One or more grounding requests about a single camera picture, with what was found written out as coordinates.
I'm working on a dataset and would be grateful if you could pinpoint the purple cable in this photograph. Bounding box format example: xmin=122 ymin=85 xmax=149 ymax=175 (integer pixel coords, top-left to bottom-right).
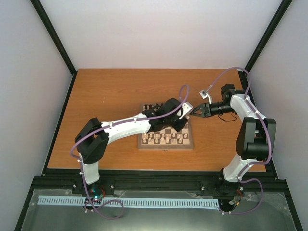
xmin=206 ymin=67 xmax=272 ymax=215
xmin=70 ymin=84 xmax=190 ymax=219

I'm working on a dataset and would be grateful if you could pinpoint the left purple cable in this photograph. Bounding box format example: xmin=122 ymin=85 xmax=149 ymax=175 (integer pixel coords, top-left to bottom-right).
xmin=70 ymin=84 xmax=190 ymax=219

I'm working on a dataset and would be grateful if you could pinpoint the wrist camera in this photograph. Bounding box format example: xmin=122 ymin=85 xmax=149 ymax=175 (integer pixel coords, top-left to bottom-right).
xmin=199 ymin=90 xmax=213 ymax=104
xmin=177 ymin=102 xmax=193 ymax=119

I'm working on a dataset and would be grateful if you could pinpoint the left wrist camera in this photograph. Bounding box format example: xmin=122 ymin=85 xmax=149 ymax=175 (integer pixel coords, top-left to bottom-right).
xmin=177 ymin=102 xmax=193 ymax=119

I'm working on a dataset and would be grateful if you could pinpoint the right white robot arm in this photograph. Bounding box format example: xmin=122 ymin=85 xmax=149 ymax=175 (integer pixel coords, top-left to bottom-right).
xmin=191 ymin=84 xmax=276 ymax=182

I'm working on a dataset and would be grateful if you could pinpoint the light blue cable duct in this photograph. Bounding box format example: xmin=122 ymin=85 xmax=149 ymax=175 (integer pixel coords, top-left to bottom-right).
xmin=37 ymin=195 xmax=219 ymax=209

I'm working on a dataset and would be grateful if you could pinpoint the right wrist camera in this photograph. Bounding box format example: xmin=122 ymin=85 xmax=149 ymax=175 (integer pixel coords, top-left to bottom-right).
xmin=199 ymin=90 xmax=213 ymax=104

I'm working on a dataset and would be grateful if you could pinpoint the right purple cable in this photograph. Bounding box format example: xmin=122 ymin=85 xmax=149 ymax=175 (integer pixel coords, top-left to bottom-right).
xmin=206 ymin=67 xmax=272 ymax=215

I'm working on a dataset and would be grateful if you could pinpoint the wooden chess board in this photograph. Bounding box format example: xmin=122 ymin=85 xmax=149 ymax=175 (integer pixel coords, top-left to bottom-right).
xmin=137 ymin=102 xmax=194 ymax=151

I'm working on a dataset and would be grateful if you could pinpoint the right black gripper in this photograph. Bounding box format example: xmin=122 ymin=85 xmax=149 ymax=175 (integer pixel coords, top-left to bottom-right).
xmin=190 ymin=101 xmax=235 ymax=118

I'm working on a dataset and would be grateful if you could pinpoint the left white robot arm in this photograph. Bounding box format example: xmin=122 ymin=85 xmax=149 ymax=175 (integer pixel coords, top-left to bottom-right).
xmin=72 ymin=98 xmax=193 ymax=194

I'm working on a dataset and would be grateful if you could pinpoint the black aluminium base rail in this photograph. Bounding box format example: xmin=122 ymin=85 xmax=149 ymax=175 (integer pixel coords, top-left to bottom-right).
xmin=30 ymin=169 xmax=290 ymax=198

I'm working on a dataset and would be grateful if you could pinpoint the dark chess pieces row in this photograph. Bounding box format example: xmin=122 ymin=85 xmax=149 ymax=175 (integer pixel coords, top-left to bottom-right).
xmin=142 ymin=103 xmax=161 ymax=111

